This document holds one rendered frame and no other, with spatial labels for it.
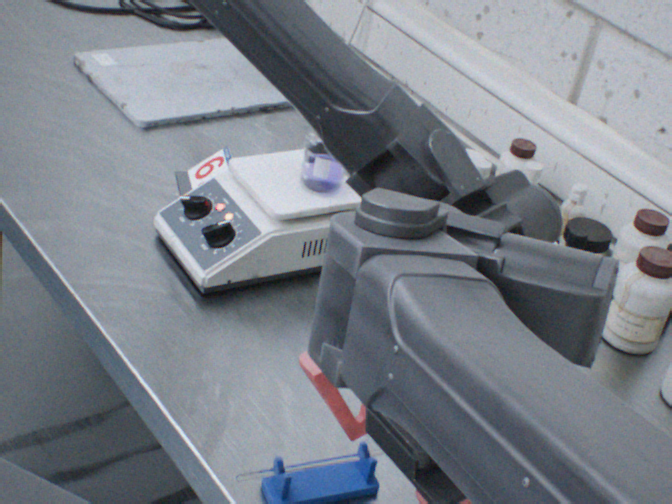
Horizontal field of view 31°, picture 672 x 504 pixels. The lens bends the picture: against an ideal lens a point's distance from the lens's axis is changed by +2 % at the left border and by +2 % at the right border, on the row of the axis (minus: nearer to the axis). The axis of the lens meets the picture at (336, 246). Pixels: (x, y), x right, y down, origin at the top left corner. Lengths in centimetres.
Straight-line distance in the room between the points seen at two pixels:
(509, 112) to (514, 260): 100
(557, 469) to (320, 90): 56
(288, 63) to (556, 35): 73
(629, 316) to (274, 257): 38
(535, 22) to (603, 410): 122
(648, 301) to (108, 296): 56
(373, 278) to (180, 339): 70
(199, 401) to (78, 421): 98
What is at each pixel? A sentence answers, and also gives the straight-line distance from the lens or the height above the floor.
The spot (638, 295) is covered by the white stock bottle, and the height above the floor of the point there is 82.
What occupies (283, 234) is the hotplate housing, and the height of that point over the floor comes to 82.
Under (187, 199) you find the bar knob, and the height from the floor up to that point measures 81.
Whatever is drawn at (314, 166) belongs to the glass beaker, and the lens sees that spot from 126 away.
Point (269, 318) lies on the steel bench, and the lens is 123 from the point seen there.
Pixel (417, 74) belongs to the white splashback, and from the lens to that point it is 172.
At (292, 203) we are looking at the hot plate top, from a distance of 126.
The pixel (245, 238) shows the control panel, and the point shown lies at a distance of 124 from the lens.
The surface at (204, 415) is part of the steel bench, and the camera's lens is 111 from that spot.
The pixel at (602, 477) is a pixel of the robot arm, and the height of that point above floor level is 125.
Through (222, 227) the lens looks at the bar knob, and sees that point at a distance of 124.
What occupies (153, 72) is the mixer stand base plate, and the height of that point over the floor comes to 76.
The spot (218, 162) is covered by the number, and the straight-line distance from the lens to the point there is 143.
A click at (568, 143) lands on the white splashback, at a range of 152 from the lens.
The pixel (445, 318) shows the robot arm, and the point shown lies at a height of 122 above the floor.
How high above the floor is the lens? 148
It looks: 32 degrees down
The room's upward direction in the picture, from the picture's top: 12 degrees clockwise
